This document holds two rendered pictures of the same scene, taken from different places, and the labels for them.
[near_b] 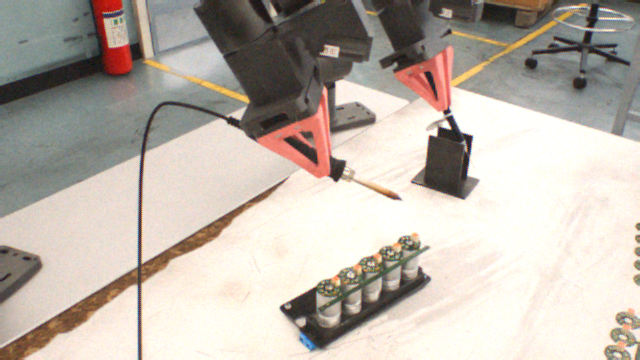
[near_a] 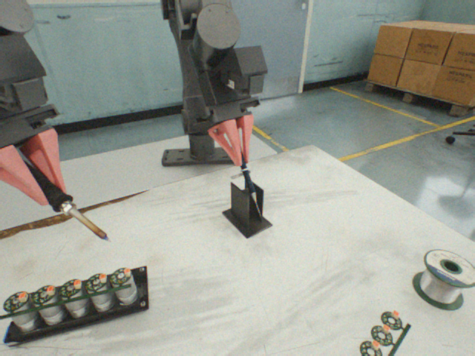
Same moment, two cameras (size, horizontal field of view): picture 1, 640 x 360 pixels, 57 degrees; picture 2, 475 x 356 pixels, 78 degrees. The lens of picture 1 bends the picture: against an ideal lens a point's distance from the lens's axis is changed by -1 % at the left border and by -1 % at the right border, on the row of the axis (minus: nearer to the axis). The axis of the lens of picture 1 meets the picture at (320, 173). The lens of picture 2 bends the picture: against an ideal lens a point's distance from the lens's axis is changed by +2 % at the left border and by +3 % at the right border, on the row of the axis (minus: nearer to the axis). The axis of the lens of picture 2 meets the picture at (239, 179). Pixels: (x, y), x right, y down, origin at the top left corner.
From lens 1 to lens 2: 0.48 m
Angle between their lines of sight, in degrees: 18
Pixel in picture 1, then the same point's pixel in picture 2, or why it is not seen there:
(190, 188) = (88, 183)
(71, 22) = not seen: hidden behind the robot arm
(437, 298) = (142, 328)
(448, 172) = (241, 213)
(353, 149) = (208, 179)
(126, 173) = (68, 165)
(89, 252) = not seen: outside the picture
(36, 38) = (172, 88)
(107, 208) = not seen: hidden behind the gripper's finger
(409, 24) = (208, 91)
